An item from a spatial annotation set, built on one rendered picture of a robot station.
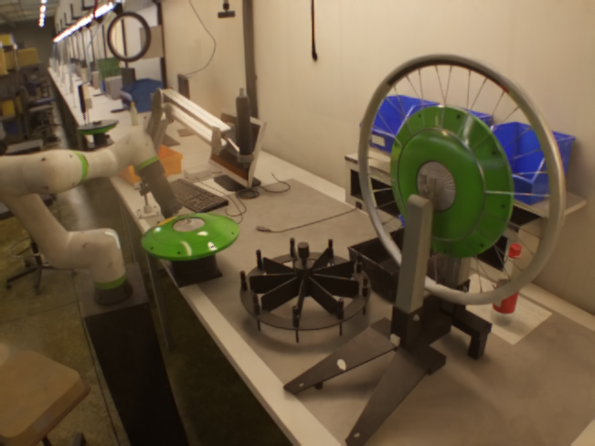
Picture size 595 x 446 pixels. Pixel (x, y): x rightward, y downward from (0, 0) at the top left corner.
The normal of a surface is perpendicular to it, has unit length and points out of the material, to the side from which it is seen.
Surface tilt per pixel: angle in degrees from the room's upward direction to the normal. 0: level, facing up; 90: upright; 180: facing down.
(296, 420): 0
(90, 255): 88
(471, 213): 94
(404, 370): 18
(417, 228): 87
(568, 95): 90
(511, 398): 0
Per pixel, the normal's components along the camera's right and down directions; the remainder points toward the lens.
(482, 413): -0.03, -0.90
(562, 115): -0.84, 0.25
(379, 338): -0.27, -0.78
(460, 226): -0.67, 0.47
